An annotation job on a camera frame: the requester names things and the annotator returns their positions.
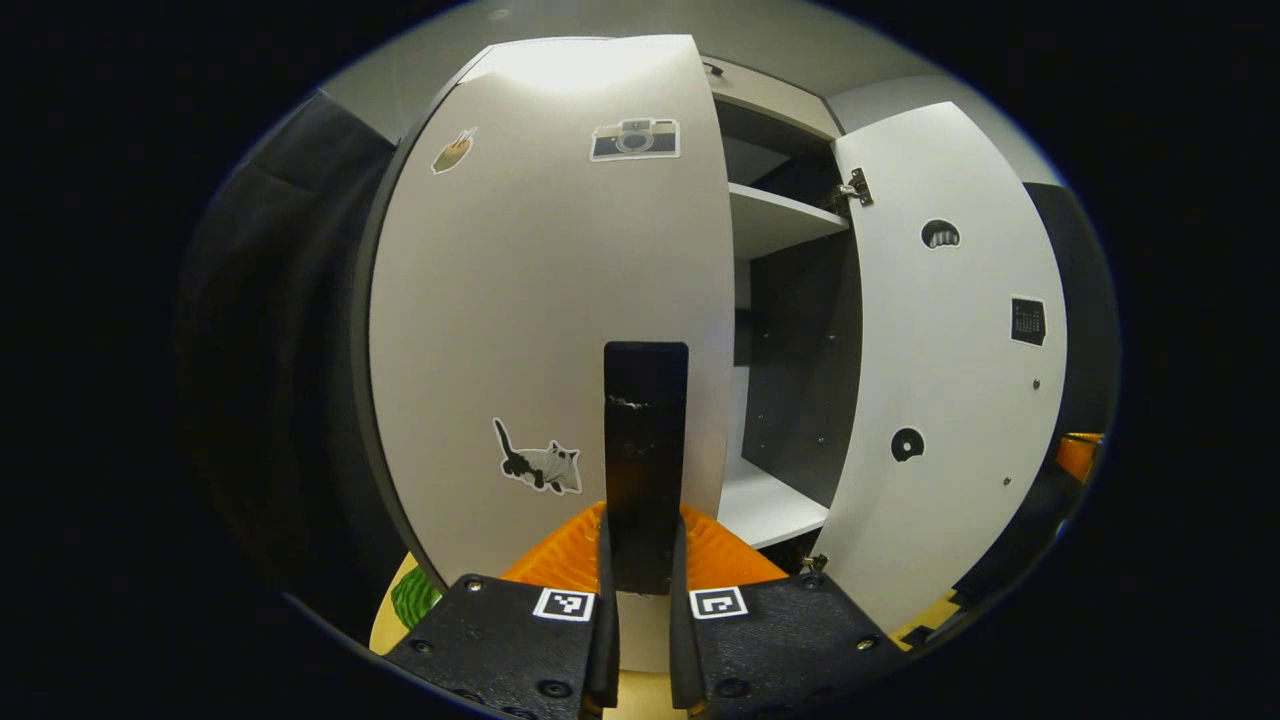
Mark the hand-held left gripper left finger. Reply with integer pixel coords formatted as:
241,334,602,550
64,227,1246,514
385,500,621,720

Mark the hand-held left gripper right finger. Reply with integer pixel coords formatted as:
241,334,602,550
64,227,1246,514
668,503,906,720

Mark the grey cabinet door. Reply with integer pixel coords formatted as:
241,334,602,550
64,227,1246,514
368,35,736,673
808,102,1069,636

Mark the black door handle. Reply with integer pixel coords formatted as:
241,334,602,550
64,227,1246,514
603,342,690,596

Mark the grey double-door shoe cabinet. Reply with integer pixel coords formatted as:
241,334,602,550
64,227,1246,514
350,58,871,591

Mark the white lower cabinet shelf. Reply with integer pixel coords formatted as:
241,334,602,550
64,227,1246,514
718,455,831,549

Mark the white cabinet shelf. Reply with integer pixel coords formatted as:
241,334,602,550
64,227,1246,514
718,455,831,549
728,183,851,261

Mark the white upper cabinet shelf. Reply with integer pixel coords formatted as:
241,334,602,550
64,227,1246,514
728,183,851,261

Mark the grey cabinet drawer front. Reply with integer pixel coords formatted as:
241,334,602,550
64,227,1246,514
700,58,841,141

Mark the black backdrop cloth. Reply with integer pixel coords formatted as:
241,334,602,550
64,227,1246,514
175,90,411,621
1025,180,1119,441

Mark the green round floor mat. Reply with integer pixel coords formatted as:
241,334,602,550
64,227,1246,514
390,565,443,631

